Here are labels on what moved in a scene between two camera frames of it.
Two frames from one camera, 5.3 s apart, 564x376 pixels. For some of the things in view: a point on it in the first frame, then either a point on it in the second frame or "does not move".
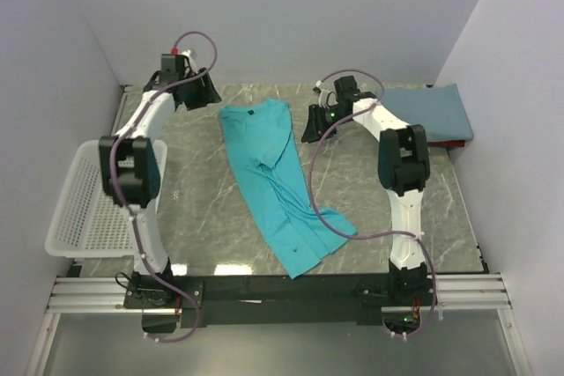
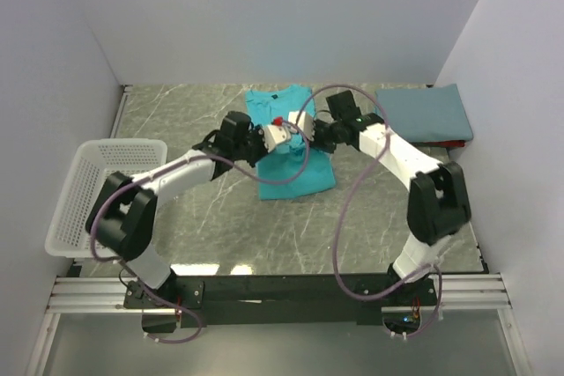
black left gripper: (207, 94) → (258, 133)
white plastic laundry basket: (88, 223) does not move
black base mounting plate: (280, 299) does not move
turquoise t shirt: (262, 143) → (300, 169)
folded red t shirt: (454, 143) does not move
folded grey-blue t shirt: (439, 109) does not move
